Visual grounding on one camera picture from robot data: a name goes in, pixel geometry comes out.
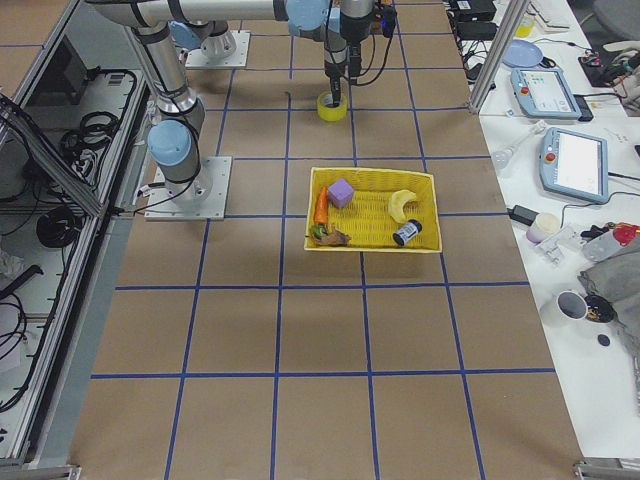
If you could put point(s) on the black bowl with snacks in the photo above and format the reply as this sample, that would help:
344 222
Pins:
599 310

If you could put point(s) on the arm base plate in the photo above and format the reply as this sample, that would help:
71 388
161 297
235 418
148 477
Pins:
204 199
226 51

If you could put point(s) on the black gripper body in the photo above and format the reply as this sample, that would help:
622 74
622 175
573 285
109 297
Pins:
353 28
333 66

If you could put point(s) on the brown toy animal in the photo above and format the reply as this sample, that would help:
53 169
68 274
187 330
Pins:
333 238

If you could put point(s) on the orange toy carrot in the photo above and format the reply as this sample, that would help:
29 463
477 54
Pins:
321 214

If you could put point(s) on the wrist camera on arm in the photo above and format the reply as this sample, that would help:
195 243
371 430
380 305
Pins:
387 16

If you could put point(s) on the teach pendant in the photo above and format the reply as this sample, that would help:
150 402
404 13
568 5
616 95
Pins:
544 94
574 164

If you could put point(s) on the yellow toy banana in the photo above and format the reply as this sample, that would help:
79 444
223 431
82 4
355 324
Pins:
397 202

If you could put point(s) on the yellow tape roll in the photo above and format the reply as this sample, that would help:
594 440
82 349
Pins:
327 111

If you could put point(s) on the blue plate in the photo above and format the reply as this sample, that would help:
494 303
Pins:
522 54

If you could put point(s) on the lower teach pendant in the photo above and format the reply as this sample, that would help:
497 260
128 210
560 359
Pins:
574 164

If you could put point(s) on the upper teach pendant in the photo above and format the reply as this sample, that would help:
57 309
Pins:
544 94

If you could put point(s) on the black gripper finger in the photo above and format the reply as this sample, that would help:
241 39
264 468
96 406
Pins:
335 90
354 65

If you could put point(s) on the white purple jar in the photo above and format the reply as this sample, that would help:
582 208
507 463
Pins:
543 226

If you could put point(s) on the purple foam cube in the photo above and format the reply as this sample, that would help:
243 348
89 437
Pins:
340 193

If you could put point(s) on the aluminium frame post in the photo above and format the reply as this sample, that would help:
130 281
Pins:
510 21

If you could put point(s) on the grey cloth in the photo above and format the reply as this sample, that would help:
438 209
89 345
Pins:
616 279

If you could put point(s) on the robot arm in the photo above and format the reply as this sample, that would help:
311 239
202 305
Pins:
189 36
148 23

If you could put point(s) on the yellow woven basket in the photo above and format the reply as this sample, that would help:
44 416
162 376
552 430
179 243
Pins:
366 220

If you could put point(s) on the black power adapter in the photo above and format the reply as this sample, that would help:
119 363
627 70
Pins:
522 215

